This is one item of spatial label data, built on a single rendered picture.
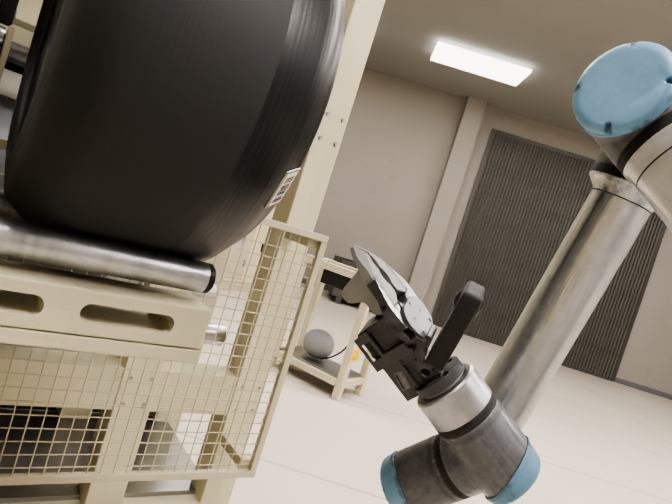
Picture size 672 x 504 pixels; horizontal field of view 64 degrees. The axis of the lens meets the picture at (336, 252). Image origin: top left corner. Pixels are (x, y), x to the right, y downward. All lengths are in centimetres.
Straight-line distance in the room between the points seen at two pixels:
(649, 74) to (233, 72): 46
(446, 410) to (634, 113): 41
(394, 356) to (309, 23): 42
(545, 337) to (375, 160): 808
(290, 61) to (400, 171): 822
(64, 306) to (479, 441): 53
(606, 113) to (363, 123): 829
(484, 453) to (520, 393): 17
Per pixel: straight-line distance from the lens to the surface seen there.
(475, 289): 67
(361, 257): 68
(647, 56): 73
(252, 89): 63
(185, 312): 76
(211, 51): 61
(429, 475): 78
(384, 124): 894
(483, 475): 75
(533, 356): 85
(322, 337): 362
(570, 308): 84
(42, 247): 72
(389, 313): 66
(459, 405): 70
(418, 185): 885
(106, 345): 75
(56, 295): 72
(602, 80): 73
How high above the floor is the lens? 103
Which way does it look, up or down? 2 degrees down
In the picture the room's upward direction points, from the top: 17 degrees clockwise
